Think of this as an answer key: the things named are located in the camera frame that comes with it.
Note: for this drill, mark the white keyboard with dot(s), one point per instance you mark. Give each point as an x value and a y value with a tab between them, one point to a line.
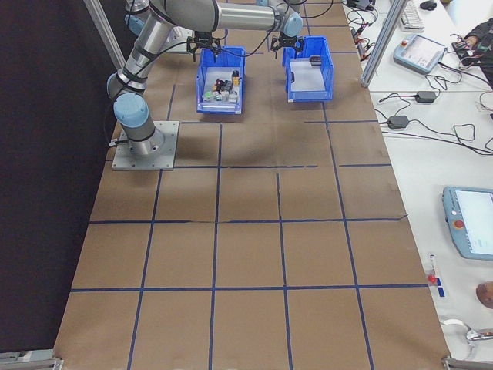
412	15

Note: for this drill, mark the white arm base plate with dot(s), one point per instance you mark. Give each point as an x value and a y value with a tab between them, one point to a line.
179	42
169	154

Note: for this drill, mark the grey-blue teach pendant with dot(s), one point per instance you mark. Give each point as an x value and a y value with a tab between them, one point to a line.
420	54
470	223

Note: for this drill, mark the red-tipped pen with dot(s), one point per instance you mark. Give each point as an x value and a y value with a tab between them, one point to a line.
433	270

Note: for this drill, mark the black power adapter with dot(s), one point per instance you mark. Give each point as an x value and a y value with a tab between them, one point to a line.
425	96
398	122

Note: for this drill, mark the blue bin with capacitors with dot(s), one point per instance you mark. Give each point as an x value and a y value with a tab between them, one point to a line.
327	58

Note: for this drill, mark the black frame cover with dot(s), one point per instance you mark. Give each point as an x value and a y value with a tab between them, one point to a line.
38	154

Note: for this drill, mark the bystander bare hand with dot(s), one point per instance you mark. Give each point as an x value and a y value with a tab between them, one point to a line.
471	39

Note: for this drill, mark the black computer mouse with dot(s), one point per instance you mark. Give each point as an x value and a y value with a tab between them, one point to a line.
427	5

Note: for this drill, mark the small grey adapter box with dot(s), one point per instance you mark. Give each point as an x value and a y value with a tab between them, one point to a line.
365	47
356	32

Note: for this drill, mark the black cylindrical capacitor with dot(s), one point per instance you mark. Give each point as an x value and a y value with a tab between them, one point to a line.
316	58

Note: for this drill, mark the dark patterned jacket sleeve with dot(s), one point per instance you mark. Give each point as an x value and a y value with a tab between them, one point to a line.
486	46

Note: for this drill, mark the black button orange contact block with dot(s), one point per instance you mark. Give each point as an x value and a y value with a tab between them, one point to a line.
235	77

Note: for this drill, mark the small items in bin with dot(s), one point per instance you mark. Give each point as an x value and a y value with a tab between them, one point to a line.
210	77

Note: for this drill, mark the brown round object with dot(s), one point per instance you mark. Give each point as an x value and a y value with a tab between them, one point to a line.
486	294

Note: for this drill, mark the white foam liner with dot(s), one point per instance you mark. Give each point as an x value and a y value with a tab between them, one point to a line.
308	79

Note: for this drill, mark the blue tape piece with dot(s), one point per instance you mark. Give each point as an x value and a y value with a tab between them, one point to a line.
442	291

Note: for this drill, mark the red mushroom push button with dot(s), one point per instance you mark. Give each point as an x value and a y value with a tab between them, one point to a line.
221	82

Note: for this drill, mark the aluminium profile post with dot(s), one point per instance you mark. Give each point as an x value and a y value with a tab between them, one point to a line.
379	42

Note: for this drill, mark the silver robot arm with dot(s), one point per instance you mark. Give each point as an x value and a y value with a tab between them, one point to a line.
133	115
135	24

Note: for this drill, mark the aluminium corner bar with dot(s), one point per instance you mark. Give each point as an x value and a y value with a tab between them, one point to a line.
27	358
466	364

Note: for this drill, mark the metal frame bar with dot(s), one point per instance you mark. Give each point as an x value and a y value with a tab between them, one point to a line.
104	31

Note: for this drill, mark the blue bin with buttons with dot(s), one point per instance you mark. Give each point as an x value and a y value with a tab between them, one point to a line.
219	109

